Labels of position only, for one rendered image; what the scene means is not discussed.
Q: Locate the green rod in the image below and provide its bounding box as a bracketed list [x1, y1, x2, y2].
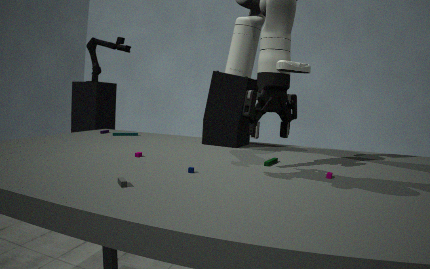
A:
[264, 158, 278, 166]

